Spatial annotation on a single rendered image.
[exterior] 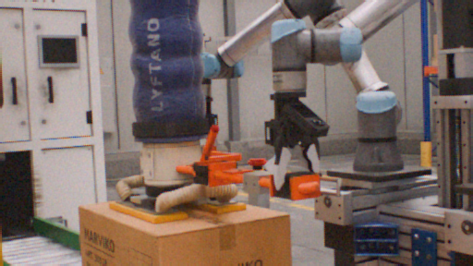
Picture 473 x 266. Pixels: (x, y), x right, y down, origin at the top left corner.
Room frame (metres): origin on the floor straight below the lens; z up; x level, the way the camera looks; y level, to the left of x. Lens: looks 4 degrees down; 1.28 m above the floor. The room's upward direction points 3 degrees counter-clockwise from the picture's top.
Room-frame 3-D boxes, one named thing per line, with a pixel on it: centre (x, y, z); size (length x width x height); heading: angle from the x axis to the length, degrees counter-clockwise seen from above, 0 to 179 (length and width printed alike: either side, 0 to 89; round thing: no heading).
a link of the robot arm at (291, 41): (1.40, -0.12, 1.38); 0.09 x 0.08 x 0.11; 86
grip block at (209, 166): (1.68, 0.07, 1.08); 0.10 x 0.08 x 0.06; 122
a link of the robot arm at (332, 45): (1.42, -0.22, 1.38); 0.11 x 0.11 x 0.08; 86
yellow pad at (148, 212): (1.84, 0.28, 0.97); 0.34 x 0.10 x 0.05; 32
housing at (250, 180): (1.50, -0.05, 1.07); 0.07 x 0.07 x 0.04; 32
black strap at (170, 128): (1.89, 0.20, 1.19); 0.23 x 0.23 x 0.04
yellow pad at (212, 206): (1.94, 0.12, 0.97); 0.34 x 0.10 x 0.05; 32
